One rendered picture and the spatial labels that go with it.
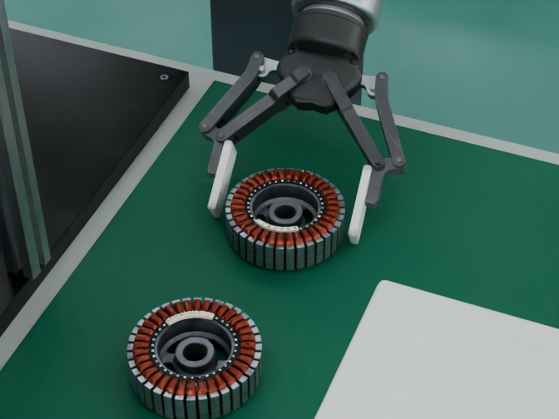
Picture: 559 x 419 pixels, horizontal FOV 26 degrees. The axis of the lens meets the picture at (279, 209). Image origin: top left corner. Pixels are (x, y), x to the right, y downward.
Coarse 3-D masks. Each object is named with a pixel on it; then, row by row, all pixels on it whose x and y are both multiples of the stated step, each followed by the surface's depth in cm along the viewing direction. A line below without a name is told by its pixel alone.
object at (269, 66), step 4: (268, 60) 119; (272, 60) 119; (264, 64) 119; (268, 64) 119; (272, 64) 119; (276, 64) 119; (260, 68) 118; (264, 68) 118; (268, 68) 119; (272, 68) 119; (260, 72) 118; (264, 72) 118; (268, 72) 119; (272, 72) 119; (276, 72) 119; (260, 76) 119; (264, 76) 119; (268, 76) 119; (264, 80) 119
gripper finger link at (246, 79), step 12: (252, 60) 118; (264, 60) 119; (252, 72) 118; (240, 84) 118; (252, 84) 118; (228, 96) 117; (240, 96) 118; (216, 108) 117; (228, 108) 117; (204, 120) 117; (216, 120) 117; (228, 120) 119; (204, 132) 117
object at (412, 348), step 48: (384, 288) 47; (384, 336) 46; (432, 336) 46; (480, 336) 46; (528, 336) 46; (336, 384) 44; (384, 384) 44; (432, 384) 44; (480, 384) 44; (528, 384) 44
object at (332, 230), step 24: (288, 168) 117; (240, 192) 114; (264, 192) 115; (288, 192) 116; (312, 192) 115; (336, 192) 115; (240, 216) 111; (264, 216) 115; (288, 216) 115; (312, 216) 115; (336, 216) 112; (240, 240) 111; (264, 240) 110; (288, 240) 109; (312, 240) 110; (336, 240) 112; (264, 264) 111; (288, 264) 110; (312, 264) 111
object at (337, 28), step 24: (312, 24) 116; (336, 24) 116; (360, 24) 117; (288, 48) 119; (312, 48) 117; (336, 48) 116; (360, 48) 117; (288, 72) 118; (312, 72) 117; (336, 72) 117; (288, 96) 117; (312, 96) 116
